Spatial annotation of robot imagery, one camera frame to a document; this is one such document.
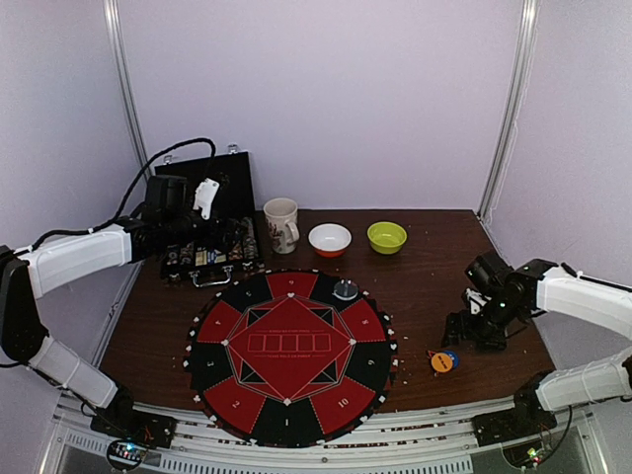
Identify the round red black poker mat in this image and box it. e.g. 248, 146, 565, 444
183, 270, 398, 448

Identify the white floral ceramic mug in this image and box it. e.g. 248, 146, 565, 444
263, 197, 300, 255

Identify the aluminium frame post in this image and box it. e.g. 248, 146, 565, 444
478, 0, 540, 225
102, 0, 164, 226

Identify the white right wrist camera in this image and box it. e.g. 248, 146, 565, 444
462, 288, 490, 315

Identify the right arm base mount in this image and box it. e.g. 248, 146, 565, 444
472, 407, 557, 446

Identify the clear dealer button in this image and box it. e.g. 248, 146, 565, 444
333, 279, 358, 301

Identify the left black cable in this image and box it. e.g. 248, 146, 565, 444
29, 137, 218, 253

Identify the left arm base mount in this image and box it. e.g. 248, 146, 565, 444
90, 407, 177, 448

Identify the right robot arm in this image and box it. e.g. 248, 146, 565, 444
441, 251, 631, 436

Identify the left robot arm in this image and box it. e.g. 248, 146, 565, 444
1, 175, 234, 438

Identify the lime green bowl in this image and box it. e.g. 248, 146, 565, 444
366, 221, 408, 255

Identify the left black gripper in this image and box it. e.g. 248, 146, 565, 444
163, 201, 248, 253

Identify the white orange bowl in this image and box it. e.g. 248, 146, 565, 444
308, 223, 353, 258

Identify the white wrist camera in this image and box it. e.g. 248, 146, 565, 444
462, 288, 490, 315
193, 178, 220, 220

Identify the blue small blind button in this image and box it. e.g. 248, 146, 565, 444
440, 351, 460, 369

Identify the right aluminium frame post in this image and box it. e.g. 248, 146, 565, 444
478, 0, 540, 225

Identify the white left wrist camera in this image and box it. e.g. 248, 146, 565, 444
193, 178, 220, 220

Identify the black poker chip case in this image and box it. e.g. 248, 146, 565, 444
155, 151, 264, 286

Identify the left aluminium frame post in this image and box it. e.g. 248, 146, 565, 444
102, 0, 164, 226

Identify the orange big blind button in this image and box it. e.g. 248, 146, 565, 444
430, 353, 454, 374

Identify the aluminium front rail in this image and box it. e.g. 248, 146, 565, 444
39, 389, 608, 474

